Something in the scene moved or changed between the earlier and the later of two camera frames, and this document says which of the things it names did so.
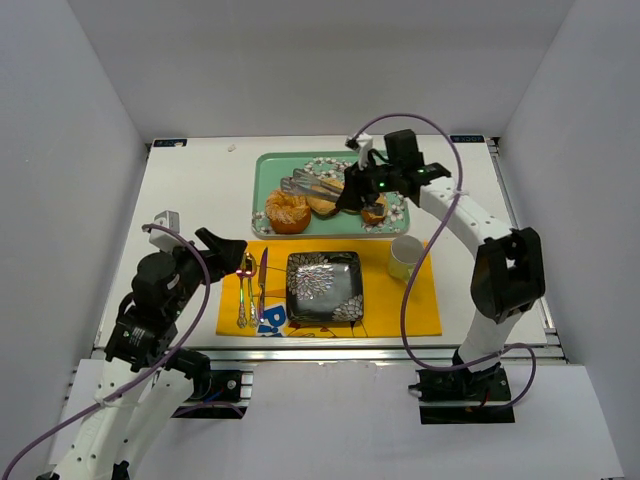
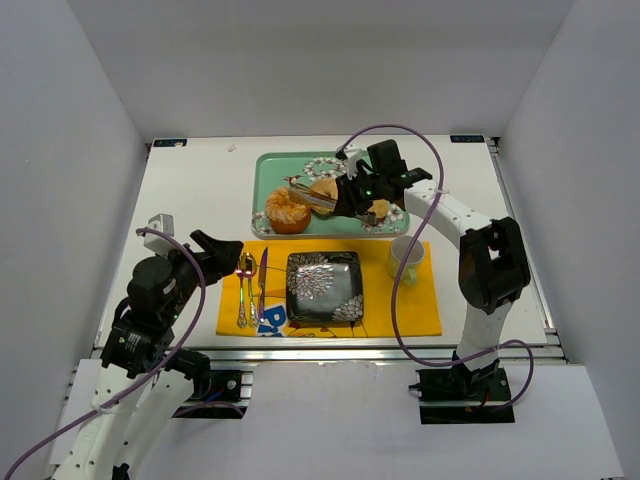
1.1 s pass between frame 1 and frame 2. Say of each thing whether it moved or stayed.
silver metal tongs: moved
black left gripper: stayed
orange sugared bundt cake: stayed
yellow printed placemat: stayed
